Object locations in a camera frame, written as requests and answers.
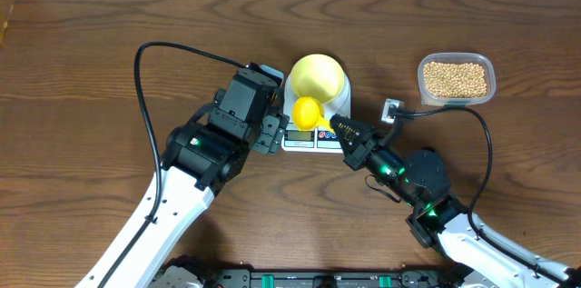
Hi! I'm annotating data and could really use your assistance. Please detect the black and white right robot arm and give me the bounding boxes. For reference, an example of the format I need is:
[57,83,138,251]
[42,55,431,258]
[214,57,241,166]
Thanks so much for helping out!
[330,110,580,287]

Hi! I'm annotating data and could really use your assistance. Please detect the soybeans in container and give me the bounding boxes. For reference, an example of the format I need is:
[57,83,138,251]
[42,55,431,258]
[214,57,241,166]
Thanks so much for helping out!
[423,62,487,98]

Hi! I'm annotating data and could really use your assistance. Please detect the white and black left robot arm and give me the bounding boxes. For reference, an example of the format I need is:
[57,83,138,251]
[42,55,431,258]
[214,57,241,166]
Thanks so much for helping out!
[79,84,289,287]

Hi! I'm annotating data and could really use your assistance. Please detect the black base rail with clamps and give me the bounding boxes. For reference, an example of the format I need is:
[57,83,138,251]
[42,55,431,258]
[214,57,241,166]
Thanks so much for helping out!
[203,269,444,288]

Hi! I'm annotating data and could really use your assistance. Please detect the yellow measuring scoop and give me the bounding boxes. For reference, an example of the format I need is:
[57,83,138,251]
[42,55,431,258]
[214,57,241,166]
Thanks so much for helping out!
[291,96,333,132]

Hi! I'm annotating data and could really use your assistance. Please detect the yellow bowl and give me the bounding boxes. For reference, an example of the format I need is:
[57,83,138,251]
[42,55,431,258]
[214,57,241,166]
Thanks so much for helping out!
[290,54,345,104]

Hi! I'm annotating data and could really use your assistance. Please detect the clear plastic container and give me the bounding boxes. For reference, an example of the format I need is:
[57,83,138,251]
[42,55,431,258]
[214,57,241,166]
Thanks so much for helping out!
[418,53,497,106]

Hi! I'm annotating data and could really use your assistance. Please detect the white digital kitchen scale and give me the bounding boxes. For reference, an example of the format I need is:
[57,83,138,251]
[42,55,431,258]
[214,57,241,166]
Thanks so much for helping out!
[281,75,351,154]

